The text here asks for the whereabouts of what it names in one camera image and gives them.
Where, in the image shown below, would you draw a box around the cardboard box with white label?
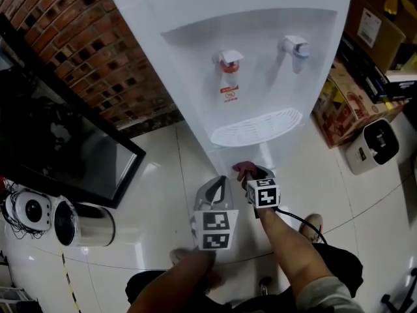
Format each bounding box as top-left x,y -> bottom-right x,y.
343,0 -> 408,74

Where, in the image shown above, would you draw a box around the person's left forearm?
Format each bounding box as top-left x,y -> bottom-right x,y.
126,248 -> 216,313

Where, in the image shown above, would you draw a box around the person's shoe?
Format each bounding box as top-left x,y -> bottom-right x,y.
169,248 -> 198,266
298,213 -> 324,244

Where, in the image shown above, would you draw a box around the small white appliance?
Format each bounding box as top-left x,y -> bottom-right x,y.
345,117 -> 401,175

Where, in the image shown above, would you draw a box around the white round device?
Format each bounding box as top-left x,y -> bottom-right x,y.
5,189 -> 53,231

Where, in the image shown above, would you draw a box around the black framed glass door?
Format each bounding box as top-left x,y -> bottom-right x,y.
0,13 -> 147,210

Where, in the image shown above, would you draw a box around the red printed carton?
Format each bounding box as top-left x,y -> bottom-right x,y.
311,60 -> 409,149

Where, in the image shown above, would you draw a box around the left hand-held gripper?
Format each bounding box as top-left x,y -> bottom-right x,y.
190,175 -> 240,252

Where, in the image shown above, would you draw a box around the black flat box white lid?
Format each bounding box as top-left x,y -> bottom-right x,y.
385,70 -> 417,101

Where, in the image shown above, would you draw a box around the person's right shoe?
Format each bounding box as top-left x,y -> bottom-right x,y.
298,213 -> 324,244

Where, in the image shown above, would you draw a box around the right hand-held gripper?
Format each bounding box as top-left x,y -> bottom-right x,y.
244,165 -> 282,210

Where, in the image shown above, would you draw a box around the black chair caster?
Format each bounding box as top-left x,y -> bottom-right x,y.
259,276 -> 273,296

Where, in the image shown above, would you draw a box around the person's black shorts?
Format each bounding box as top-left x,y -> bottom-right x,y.
125,242 -> 364,313

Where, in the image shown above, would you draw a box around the yellow black striped tape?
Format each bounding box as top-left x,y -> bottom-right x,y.
61,252 -> 82,313

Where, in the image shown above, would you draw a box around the person's right forearm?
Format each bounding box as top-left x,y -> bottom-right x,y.
253,206 -> 336,293

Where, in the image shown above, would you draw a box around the steel trash can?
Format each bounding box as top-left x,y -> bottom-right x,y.
53,196 -> 117,248

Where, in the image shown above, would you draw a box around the brown wiping cloth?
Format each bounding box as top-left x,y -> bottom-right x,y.
232,160 -> 259,192

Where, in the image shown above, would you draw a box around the white water dispenser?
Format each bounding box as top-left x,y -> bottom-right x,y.
100,0 -> 354,179

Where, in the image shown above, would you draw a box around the black printed carton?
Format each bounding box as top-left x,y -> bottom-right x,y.
337,33 -> 390,104

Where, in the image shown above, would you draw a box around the tangle of black cables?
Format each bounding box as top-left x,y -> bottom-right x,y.
0,181 -> 46,241

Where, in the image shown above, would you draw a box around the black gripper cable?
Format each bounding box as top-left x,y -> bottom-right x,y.
276,207 -> 328,245

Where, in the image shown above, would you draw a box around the black office chair base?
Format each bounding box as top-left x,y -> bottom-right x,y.
381,265 -> 417,313

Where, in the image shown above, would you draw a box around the person's grey shirt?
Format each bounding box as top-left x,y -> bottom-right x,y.
295,275 -> 366,313

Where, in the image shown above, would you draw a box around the person's left shoe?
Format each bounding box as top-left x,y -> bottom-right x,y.
169,248 -> 198,266

